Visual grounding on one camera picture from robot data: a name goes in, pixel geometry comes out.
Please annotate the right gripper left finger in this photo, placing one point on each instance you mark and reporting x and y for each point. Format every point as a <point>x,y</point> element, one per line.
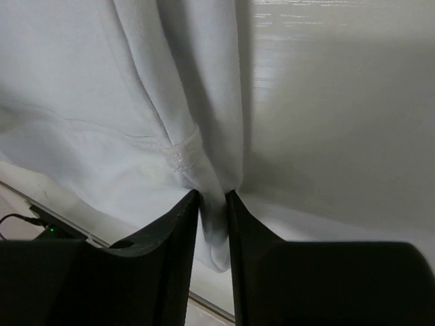
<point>59,278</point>

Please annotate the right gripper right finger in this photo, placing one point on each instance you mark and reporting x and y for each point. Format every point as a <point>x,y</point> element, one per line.
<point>276,282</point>

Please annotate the white skirt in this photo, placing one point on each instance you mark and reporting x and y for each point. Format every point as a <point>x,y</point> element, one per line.
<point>118,101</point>

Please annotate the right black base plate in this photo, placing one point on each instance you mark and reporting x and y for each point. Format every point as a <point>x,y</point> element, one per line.
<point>36,224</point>

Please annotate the aluminium table edge rail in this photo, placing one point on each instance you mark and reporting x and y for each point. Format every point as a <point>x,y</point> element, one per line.
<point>210,297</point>

